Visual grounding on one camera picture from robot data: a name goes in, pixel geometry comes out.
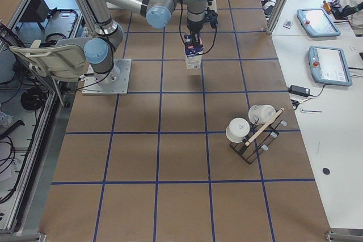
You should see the allen key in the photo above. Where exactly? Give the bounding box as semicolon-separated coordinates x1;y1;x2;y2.
300;108;322;113

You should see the black power brick with cable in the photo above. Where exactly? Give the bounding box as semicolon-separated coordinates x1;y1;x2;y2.
288;84;310;97

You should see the grey office chair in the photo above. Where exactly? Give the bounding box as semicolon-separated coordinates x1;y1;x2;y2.
9;37;91;82

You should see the blue white milk carton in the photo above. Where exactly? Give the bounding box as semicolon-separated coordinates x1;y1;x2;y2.
183;35;204;70

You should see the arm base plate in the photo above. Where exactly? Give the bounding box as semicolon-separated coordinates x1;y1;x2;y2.
81;58;132;95

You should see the white mug on rack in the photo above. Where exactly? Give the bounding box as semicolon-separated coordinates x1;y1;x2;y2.
226;117;250;143
248;104;276;125

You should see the black wire mug rack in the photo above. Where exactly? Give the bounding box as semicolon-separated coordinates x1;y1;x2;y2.
229;120;287;165

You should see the teach pendant far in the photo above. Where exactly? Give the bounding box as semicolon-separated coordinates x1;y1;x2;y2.
297;9;341;37

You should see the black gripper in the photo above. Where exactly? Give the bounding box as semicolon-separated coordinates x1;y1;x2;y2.
187;22;202;44

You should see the teach pendant near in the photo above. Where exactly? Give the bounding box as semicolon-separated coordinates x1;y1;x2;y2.
307;46;352;86

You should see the teach pendant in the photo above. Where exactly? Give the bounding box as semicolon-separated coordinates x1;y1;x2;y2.
307;46;352;86
297;9;341;37

